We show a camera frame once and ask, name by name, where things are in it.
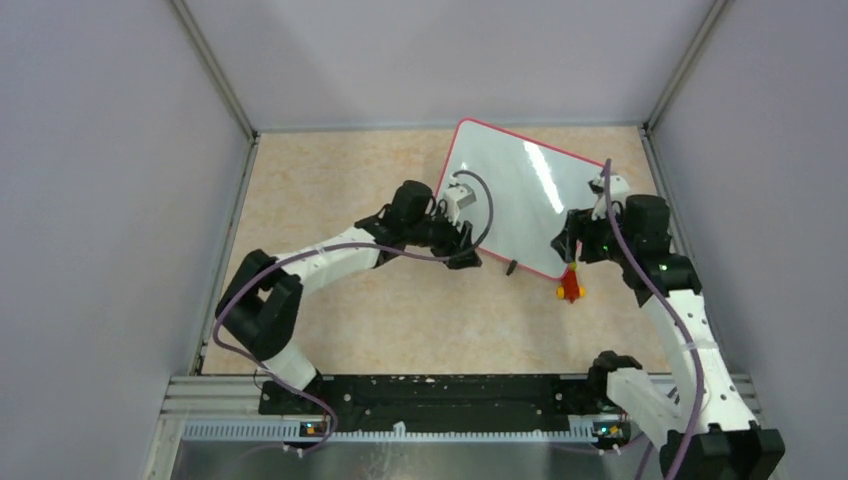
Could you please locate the aluminium frame rail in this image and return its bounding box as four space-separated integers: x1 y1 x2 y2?
158 374 763 420

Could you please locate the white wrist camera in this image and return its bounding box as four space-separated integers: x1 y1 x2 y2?
588 173 631 221
437 174 476 225

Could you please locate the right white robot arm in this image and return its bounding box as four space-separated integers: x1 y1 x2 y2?
551 194 786 479

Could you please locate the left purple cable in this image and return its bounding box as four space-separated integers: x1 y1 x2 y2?
213 170 495 458

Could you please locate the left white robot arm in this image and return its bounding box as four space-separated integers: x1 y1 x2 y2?
213 179 486 414

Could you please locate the white cable duct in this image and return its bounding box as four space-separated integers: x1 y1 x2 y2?
182 419 597 443

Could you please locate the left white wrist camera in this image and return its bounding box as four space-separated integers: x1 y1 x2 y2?
437 174 476 225

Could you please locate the red green toy car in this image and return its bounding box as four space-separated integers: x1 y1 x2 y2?
556 262 586 304

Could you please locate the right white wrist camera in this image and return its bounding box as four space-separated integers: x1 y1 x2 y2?
588 173 631 221

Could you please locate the pink framed whiteboard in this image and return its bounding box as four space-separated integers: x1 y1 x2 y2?
435 118 602 280

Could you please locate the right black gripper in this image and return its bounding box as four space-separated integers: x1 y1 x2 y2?
551 202 635 265

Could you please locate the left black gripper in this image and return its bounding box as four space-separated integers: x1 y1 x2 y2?
404 201 480 269

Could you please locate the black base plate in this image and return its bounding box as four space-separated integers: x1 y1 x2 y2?
258 374 633 439

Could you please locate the whiteboard wire stand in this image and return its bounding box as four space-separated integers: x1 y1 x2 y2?
505 260 518 276

